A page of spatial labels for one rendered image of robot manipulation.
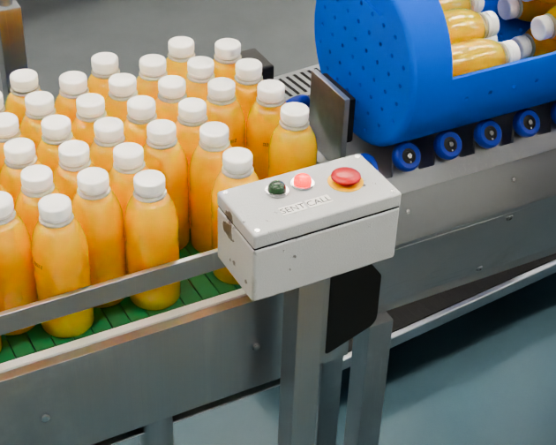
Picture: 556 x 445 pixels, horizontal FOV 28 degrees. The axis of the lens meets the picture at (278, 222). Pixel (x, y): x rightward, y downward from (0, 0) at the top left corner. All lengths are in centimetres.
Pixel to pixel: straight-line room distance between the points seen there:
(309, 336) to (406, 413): 117
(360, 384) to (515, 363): 88
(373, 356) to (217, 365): 45
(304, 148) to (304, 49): 252
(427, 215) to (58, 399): 63
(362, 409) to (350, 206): 74
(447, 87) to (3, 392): 73
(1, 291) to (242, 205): 32
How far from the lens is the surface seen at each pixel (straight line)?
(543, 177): 184
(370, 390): 197
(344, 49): 169
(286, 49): 403
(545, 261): 286
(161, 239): 139
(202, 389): 154
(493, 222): 182
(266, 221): 128
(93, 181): 137
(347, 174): 134
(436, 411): 262
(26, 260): 139
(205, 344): 149
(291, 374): 149
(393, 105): 160
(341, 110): 163
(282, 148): 151
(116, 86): 157
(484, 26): 170
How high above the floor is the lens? 186
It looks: 36 degrees down
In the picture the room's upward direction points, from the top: 2 degrees clockwise
